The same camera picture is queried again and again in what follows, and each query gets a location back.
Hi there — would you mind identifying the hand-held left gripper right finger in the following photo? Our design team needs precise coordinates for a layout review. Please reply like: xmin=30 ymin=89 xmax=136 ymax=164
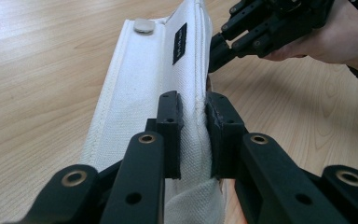
xmin=204 ymin=91 xmax=250 ymax=181

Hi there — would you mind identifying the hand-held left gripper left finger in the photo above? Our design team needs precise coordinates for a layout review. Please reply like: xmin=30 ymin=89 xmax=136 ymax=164
xmin=145 ymin=90 xmax=185 ymax=180

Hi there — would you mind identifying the white canvas pencil case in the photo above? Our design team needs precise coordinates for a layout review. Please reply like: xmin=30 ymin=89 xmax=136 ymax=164
xmin=78 ymin=0 xmax=228 ymax=224

